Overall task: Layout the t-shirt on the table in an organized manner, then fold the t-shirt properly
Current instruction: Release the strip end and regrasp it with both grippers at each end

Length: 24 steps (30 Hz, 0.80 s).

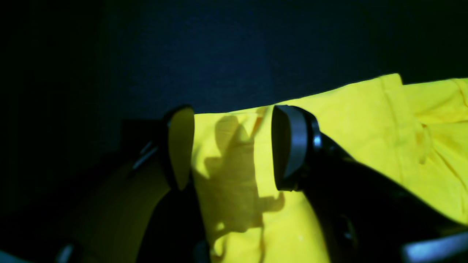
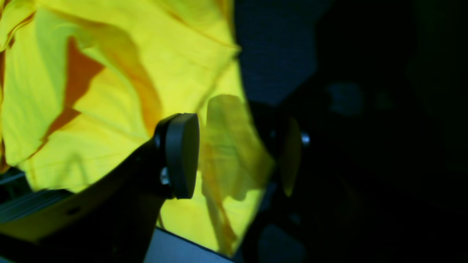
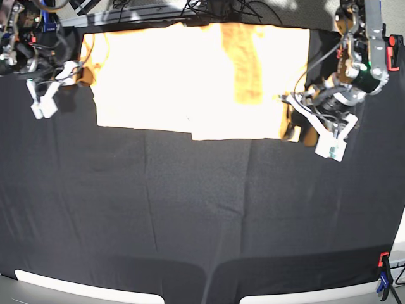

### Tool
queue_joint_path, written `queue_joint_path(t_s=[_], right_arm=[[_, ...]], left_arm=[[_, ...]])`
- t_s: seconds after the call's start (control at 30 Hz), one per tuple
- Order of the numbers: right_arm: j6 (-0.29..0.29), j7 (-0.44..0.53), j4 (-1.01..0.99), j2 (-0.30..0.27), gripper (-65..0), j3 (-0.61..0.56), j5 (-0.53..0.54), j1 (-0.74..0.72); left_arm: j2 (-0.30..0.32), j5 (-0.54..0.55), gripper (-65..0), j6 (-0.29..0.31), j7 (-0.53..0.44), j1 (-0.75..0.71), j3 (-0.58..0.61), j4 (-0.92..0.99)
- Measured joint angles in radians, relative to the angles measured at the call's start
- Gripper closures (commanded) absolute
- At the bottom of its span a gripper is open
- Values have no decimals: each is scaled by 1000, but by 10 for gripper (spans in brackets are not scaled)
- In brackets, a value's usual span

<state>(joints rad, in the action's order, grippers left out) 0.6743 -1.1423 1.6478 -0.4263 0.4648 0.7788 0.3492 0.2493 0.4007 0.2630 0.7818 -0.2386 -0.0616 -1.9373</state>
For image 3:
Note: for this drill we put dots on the blue clamp bottom right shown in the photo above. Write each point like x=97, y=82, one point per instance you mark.
x=385, y=278

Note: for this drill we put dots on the black table cloth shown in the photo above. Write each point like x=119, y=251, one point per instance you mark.
x=156, y=212

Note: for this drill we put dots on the blue clamp top left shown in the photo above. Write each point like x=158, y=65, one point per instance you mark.
x=48, y=22

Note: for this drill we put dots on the red black clamp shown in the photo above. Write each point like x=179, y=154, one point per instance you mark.
x=382, y=256
x=394, y=44

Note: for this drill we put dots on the red black clamp bottom right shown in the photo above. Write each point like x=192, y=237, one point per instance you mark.
x=382, y=256

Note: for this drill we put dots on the red black clamp top right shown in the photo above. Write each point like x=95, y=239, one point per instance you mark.
x=394, y=44

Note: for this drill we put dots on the blue clamp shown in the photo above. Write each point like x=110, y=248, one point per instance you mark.
x=385, y=278
x=48, y=22

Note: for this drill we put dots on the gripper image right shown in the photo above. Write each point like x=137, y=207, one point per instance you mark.
x=327, y=104

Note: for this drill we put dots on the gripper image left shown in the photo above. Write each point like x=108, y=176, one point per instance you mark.
x=39, y=68

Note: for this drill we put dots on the yellow t-shirt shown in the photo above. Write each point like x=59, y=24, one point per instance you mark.
x=215, y=82

